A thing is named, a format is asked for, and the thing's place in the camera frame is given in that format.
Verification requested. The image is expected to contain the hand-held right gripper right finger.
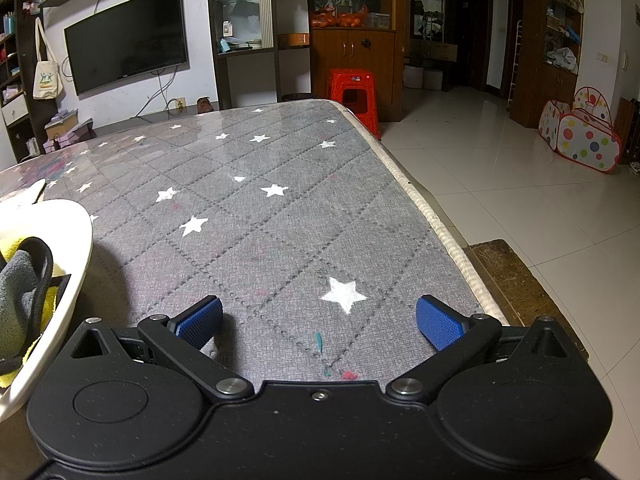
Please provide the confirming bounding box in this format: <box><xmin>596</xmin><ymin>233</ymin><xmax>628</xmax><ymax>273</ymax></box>
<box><xmin>385</xmin><ymin>294</ymin><xmax>571</xmax><ymax>405</ymax></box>

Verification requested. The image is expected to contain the black television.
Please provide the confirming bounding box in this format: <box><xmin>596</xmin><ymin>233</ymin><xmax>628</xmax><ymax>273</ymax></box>
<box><xmin>63</xmin><ymin>0</ymin><xmax>191</xmax><ymax>96</ymax></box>

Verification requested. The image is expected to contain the orange plastic bag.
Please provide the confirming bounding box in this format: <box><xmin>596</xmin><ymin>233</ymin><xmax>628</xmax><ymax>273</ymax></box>
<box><xmin>310</xmin><ymin>5</ymin><xmax>370</xmax><ymax>28</ymax></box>

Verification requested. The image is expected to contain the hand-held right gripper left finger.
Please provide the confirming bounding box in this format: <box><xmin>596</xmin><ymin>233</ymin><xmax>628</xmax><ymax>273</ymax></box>
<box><xmin>70</xmin><ymin>296</ymin><xmax>256</xmax><ymax>403</ymax></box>

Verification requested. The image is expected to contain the black low television bench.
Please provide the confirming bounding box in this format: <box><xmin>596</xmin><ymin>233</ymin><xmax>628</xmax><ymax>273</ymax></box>
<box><xmin>95</xmin><ymin>102</ymin><xmax>221</xmax><ymax>133</ymax></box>

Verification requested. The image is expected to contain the red plastic stool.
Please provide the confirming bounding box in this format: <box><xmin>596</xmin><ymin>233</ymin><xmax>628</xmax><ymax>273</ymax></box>
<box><xmin>326</xmin><ymin>68</ymin><xmax>382</xmax><ymax>138</ymax></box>

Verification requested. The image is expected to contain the wooden bookcase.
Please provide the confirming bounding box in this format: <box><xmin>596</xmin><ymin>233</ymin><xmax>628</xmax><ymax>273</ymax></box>
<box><xmin>510</xmin><ymin>0</ymin><xmax>586</xmax><ymax>128</ymax></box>

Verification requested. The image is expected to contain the white metal rack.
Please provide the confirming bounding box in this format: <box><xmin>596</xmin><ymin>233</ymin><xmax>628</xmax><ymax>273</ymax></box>
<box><xmin>506</xmin><ymin>20</ymin><xmax>523</xmax><ymax>113</ymax></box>

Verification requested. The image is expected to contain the brown wooden cabinet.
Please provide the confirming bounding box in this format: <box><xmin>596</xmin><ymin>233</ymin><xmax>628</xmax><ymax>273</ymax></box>
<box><xmin>305</xmin><ymin>0</ymin><xmax>408</xmax><ymax>123</ymax></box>

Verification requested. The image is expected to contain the dark shelf unit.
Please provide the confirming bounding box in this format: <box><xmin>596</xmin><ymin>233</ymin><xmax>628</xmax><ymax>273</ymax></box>
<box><xmin>0</xmin><ymin>0</ymin><xmax>51</xmax><ymax>161</ymax></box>

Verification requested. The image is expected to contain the glass display cabinet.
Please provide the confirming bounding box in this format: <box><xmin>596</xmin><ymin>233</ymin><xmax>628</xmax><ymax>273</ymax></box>
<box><xmin>206</xmin><ymin>0</ymin><xmax>281</xmax><ymax>108</ymax></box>

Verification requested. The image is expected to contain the grey star-print table cover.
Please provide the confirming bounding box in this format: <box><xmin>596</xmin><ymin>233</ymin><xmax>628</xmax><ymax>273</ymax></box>
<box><xmin>0</xmin><ymin>99</ymin><xmax>508</xmax><ymax>396</ymax></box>

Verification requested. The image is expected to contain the cream tote bag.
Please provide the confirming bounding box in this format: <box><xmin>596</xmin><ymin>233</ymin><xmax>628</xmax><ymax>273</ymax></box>
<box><xmin>32</xmin><ymin>16</ymin><xmax>65</xmax><ymax>101</ymax></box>

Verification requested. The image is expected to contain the white bowl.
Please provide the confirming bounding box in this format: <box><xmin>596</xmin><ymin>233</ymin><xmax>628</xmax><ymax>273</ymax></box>
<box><xmin>0</xmin><ymin>200</ymin><xmax>94</xmax><ymax>423</ymax></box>

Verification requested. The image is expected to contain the stack of pink boxes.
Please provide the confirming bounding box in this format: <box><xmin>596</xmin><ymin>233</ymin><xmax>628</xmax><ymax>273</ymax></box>
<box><xmin>44</xmin><ymin>110</ymin><xmax>96</xmax><ymax>153</ymax></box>

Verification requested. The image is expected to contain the polka dot play tent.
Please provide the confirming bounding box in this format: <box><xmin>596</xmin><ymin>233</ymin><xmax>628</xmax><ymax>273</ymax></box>
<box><xmin>538</xmin><ymin>86</ymin><xmax>623</xmax><ymax>175</ymax></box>

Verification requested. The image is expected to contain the yellow grey cleaning cloth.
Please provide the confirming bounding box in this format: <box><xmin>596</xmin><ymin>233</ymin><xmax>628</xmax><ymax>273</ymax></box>
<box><xmin>0</xmin><ymin>236</ymin><xmax>71</xmax><ymax>388</ymax></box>

